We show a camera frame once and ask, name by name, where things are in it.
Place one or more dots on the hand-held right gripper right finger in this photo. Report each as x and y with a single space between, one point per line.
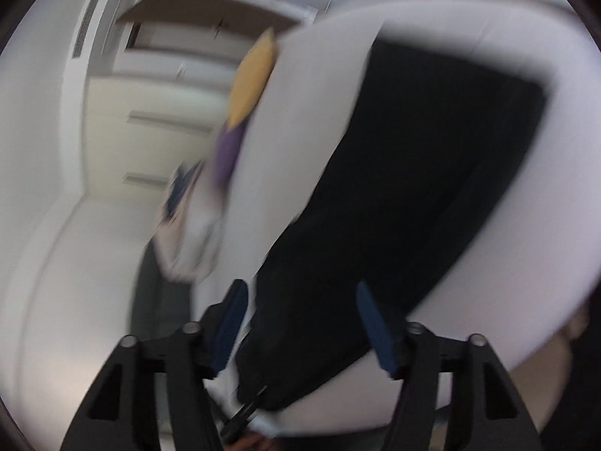
377 333

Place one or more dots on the dark grey headboard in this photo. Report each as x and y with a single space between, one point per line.
155 300

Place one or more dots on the folded beige duvet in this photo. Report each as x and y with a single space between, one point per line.
192 235

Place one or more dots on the yellow pillow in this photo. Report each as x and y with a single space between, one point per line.
251 82

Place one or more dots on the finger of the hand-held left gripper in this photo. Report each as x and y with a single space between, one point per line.
244 416

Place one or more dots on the white wardrobe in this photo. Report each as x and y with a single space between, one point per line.
155 131

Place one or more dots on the bed with white sheet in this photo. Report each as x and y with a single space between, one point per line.
507 253

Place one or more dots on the air vent grille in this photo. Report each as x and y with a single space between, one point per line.
89 16

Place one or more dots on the purple pillow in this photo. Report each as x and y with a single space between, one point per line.
226 152

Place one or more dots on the black jeans pants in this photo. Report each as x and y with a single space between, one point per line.
399 188

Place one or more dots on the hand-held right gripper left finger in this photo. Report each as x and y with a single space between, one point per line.
229 333

